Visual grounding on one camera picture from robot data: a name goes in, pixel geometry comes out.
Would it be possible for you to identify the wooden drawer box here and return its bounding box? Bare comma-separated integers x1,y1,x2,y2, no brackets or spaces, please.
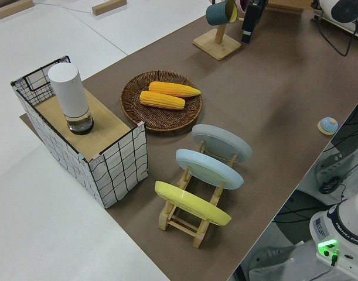
266,0,313,13

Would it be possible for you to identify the brown wicker basket tray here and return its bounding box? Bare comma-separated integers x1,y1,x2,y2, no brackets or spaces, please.
120,70,203,132

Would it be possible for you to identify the grey plate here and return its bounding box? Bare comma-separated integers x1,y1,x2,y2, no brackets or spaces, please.
192,124,253,163

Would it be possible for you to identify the light blue plate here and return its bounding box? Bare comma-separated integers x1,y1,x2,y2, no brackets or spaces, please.
175,148,244,190

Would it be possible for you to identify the short yellow corn cob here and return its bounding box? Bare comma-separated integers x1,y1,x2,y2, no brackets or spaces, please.
139,90,186,111

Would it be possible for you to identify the long yellow corn cob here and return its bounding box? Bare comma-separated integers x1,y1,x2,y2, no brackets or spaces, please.
148,81,202,98

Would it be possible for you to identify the yellow plate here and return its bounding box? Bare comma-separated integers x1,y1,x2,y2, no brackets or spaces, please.
154,180,233,227

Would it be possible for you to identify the brown table mat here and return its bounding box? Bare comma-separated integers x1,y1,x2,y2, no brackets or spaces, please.
19,11,358,281

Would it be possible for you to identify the wooden plate rack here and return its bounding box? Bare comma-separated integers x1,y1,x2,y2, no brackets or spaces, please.
158,139,238,249

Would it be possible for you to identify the wooden mug stand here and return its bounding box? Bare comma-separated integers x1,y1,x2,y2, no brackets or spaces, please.
193,16,244,61

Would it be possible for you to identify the white cylindrical bottle clear base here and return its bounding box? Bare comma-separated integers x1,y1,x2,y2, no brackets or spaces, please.
47,63,95,136

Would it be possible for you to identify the dark teal mug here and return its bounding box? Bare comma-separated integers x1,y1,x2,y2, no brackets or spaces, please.
205,0,239,26

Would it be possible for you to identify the blue call bell wooden base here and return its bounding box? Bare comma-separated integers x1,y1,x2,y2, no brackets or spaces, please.
317,116,339,136

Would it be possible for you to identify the pink mug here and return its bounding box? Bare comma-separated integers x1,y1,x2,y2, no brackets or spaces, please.
236,0,251,14

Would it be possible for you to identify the short wooden block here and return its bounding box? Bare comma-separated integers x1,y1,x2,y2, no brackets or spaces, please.
91,0,128,16

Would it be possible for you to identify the grey power strip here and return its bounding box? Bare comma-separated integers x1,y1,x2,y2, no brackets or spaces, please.
314,142,354,188

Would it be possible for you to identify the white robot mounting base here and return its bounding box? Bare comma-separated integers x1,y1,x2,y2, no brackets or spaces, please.
284,242,358,281

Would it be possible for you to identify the green plug connector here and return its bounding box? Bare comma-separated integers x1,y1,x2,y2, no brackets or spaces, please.
329,248,340,267

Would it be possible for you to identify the long wooden block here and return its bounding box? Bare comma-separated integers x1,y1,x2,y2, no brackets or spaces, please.
0,0,35,21

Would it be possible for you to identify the white wire-grid box wooden top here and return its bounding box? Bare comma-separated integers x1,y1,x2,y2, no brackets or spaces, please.
10,54,149,209

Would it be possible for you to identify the coiled black cable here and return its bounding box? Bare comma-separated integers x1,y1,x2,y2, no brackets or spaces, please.
318,176,341,195

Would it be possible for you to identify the thin pale cable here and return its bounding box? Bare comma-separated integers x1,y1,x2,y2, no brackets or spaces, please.
33,2,93,14

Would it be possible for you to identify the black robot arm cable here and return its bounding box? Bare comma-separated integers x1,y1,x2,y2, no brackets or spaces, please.
316,11,358,58

